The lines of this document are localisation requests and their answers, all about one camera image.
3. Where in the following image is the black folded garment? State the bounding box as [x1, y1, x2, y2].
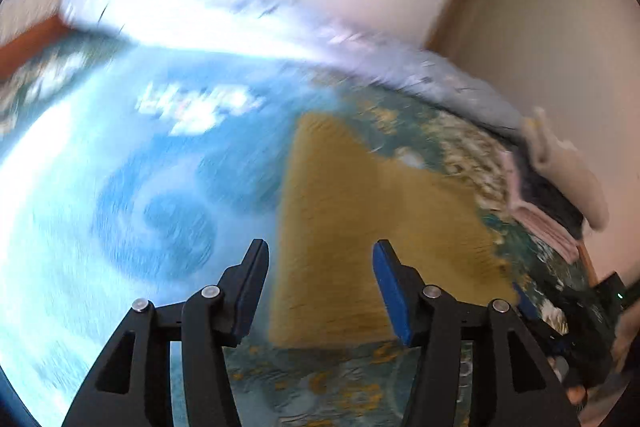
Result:
[510, 145, 585, 241]

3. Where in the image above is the teal floral bed blanket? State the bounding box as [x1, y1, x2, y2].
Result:
[1, 34, 588, 426]

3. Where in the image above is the light blue floral quilt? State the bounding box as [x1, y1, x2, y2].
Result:
[58, 0, 522, 139]

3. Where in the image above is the pink folded garment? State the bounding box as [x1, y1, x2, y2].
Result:
[499, 152, 579, 265]

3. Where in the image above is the brown wooden bed frame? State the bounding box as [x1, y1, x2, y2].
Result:
[0, 15, 70, 79]

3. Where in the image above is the cream white garment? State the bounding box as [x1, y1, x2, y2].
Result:
[521, 107, 610, 232]

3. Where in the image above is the mustard yellow knit sweater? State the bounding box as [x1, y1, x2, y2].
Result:
[269, 113, 518, 349]

